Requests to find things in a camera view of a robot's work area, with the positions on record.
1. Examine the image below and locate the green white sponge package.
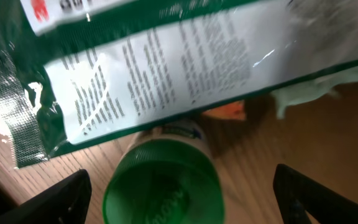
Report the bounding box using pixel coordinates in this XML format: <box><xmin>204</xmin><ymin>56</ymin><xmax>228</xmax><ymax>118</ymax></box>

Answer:
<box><xmin>0</xmin><ymin>0</ymin><xmax>358</xmax><ymax>168</ymax></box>

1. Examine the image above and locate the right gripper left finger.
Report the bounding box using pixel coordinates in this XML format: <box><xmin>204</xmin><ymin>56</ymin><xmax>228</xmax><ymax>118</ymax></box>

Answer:
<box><xmin>0</xmin><ymin>169</ymin><xmax>92</xmax><ymax>224</ymax></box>

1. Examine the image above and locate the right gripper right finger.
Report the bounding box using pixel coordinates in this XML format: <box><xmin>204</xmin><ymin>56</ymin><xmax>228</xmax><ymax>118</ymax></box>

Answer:
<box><xmin>273</xmin><ymin>164</ymin><xmax>358</xmax><ymax>224</ymax></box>

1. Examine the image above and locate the orange white box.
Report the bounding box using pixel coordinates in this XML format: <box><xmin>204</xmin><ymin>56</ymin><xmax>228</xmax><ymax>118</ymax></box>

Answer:
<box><xmin>202</xmin><ymin>100</ymin><xmax>247</xmax><ymax>121</ymax></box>

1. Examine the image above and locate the mint green wipes packet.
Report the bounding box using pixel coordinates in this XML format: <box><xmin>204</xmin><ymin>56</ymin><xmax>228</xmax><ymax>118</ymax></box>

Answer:
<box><xmin>271</xmin><ymin>66</ymin><xmax>358</xmax><ymax>119</ymax></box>

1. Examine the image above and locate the green-lidded white jar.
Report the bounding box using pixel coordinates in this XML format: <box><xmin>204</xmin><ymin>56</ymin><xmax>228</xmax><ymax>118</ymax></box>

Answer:
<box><xmin>102</xmin><ymin>119</ymin><xmax>225</xmax><ymax>224</ymax></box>

